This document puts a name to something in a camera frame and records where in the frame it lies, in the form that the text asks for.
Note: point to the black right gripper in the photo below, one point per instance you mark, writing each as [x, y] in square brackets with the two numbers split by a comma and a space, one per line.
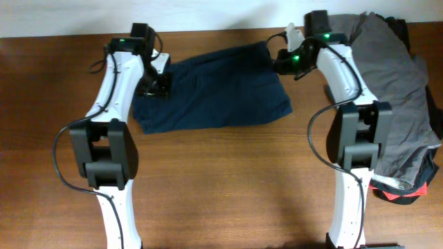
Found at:
[283, 66]

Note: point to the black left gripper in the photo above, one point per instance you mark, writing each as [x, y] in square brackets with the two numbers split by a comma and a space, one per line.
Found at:
[163, 90]

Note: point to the navy blue shorts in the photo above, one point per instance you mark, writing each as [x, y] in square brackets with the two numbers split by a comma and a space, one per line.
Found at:
[226, 88]

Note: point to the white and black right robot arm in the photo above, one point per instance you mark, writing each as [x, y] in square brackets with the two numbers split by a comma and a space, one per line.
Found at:
[358, 135]

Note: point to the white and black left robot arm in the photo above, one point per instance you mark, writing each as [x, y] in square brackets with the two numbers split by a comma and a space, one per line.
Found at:
[104, 150]

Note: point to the black garment under pile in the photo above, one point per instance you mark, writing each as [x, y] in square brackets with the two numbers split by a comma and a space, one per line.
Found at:
[428, 169]

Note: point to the grey shorts on pile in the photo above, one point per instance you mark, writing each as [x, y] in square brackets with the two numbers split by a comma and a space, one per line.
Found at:
[392, 76]

